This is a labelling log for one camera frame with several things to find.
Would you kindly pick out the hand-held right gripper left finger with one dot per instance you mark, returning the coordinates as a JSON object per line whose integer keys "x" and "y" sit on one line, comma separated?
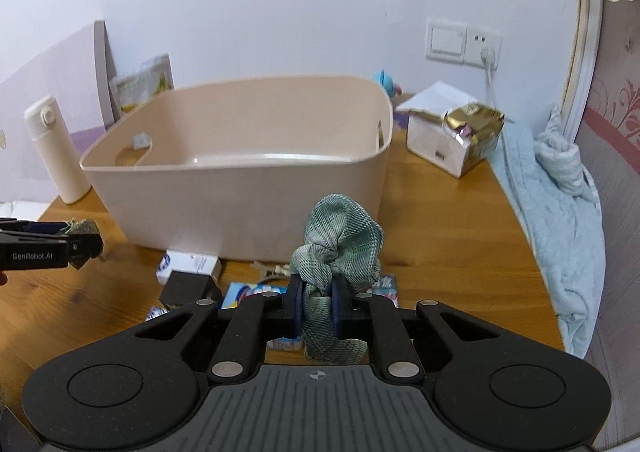
{"x": 295, "y": 304}

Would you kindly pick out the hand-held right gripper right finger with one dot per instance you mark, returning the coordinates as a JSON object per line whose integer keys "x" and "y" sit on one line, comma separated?
{"x": 341, "y": 306}

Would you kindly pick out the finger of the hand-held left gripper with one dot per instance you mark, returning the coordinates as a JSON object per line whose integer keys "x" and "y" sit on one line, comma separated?
{"x": 35, "y": 227}
{"x": 87, "y": 245}

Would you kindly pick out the dark green scrunchie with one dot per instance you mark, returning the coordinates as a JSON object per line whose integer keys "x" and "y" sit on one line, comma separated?
{"x": 82, "y": 226}

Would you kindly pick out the beige hair claw clip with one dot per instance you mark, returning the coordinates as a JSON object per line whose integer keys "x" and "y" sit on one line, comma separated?
{"x": 270, "y": 269}

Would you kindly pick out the blue cartoon card pack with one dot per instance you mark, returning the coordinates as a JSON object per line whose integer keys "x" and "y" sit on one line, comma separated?
{"x": 250, "y": 294}

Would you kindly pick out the colourful cartoon packet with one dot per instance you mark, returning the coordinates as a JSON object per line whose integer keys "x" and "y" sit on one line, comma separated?
{"x": 387, "y": 288}

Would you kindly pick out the green mesh scrunchie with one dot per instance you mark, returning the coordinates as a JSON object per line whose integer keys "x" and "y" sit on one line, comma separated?
{"x": 342, "y": 232}

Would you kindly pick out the small blue white packet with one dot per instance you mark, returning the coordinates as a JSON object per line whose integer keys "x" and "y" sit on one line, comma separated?
{"x": 156, "y": 313}

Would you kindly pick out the black small box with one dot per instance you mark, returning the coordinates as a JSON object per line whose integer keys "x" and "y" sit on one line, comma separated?
{"x": 187, "y": 288}

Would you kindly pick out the white and blue small box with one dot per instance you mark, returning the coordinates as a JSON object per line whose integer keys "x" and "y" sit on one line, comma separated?
{"x": 195, "y": 262}

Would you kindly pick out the beige plastic storage bin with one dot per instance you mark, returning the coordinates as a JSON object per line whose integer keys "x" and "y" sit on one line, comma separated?
{"x": 240, "y": 202}

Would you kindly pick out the white thermos bottle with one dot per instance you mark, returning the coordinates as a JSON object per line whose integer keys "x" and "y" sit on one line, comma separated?
{"x": 55, "y": 157}

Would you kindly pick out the small grey block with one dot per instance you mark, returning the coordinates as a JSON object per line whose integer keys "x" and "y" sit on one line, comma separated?
{"x": 141, "y": 140}

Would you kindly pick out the purple and white board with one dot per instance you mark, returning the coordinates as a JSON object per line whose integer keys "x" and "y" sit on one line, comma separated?
{"x": 55, "y": 67}

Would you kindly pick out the banana snack pouch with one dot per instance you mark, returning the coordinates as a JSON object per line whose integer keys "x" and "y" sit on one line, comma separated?
{"x": 142, "y": 82}

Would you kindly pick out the white cardboard box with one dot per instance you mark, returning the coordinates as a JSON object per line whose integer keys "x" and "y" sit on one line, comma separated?
{"x": 430, "y": 142}

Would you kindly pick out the blue toy figure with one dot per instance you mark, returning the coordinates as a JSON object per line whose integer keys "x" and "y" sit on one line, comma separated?
{"x": 387, "y": 84}

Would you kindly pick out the gold foil packet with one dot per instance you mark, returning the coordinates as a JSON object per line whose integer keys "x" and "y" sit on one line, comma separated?
{"x": 475, "y": 120}

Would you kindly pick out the white paper sheet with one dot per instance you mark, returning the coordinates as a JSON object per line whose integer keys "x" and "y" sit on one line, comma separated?
{"x": 435, "y": 96}

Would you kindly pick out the light blue blanket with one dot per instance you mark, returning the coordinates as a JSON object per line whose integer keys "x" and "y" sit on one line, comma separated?
{"x": 555, "y": 212}

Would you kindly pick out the floral pink headboard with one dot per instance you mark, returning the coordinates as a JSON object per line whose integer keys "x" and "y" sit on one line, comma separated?
{"x": 620, "y": 132}

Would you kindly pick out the white wall switch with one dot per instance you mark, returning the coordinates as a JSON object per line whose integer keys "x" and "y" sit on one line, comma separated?
{"x": 446, "y": 41}

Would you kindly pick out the white wall socket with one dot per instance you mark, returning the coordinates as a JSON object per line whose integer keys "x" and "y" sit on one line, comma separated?
{"x": 485, "y": 40}

